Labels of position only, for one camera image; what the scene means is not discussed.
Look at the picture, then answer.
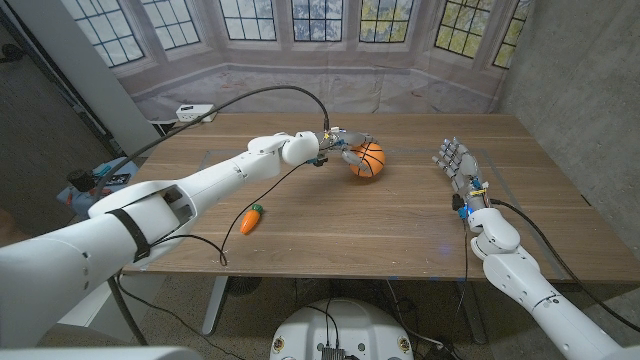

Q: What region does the white power strip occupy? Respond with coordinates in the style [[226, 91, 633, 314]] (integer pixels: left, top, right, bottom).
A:
[[175, 103, 218, 124]]

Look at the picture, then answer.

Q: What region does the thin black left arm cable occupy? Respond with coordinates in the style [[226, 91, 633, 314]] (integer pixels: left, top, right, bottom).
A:
[[114, 162, 309, 360]]

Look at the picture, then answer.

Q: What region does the printed window backdrop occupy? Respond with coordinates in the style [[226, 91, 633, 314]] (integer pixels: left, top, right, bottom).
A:
[[59, 0, 536, 121]]

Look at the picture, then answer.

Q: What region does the black frame bar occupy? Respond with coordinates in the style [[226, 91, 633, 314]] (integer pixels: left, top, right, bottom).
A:
[[0, 7, 124, 156]]

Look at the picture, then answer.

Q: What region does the white cable under table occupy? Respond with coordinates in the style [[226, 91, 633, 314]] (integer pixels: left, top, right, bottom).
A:
[[384, 279, 446, 349]]

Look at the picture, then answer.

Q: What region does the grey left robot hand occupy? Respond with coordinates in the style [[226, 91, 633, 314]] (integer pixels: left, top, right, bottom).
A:
[[318, 128, 378, 177]]

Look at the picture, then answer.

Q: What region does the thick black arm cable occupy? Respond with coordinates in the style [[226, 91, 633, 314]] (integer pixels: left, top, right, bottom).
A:
[[91, 84, 331, 201], [491, 198, 640, 334]]

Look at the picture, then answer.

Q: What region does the black power strip cable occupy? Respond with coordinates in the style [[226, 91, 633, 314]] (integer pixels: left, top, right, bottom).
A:
[[159, 115, 204, 136]]

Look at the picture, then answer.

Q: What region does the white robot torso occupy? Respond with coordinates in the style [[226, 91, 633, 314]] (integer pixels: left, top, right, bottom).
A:
[[269, 298, 415, 360]]

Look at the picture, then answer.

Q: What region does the dark metal stand leg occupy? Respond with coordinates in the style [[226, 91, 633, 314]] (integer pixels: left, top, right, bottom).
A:
[[106, 276, 150, 347]]

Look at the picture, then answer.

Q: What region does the black fan under table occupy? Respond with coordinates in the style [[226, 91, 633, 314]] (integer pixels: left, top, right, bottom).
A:
[[224, 276, 264, 297]]

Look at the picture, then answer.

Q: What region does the orange toy carrot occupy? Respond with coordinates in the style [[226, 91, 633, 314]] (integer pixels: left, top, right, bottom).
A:
[[239, 203, 265, 235]]

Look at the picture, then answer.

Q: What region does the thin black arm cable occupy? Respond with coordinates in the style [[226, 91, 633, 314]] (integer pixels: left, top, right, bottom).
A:
[[449, 217, 471, 351], [114, 162, 309, 360]]

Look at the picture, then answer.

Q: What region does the black cup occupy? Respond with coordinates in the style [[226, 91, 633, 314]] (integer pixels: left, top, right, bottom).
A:
[[67, 169, 96, 193]]

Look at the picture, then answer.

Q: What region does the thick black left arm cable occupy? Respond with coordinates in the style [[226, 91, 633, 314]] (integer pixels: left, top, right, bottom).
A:
[[91, 84, 331, 201]]

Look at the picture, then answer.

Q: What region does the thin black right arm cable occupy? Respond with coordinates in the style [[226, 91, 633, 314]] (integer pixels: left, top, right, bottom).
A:
[[449, 217, 471, 351]]

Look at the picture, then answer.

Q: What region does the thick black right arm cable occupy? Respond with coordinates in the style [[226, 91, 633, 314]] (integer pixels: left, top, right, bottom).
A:
[[491, 198, 640, 334]]

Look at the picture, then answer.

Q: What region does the person's bare leg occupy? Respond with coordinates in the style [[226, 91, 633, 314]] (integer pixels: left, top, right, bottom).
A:
[[0, 209, 31, 249]]

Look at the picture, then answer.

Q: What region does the blue stool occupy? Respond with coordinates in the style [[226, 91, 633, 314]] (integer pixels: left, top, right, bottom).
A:
[[55, 156, 139, 207]]

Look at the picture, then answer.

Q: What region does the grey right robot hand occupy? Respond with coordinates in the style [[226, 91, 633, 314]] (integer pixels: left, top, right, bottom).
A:
[[432, 137, 490, 206]]

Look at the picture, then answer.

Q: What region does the grey table leg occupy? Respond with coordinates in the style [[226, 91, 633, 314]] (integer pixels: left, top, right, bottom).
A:
[[201, 275, 230, 337], [454, 280, 489, 345]]

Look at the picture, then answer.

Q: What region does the orange toy basketball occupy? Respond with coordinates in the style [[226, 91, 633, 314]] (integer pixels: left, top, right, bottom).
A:
[[348, 141, 387, 179]]

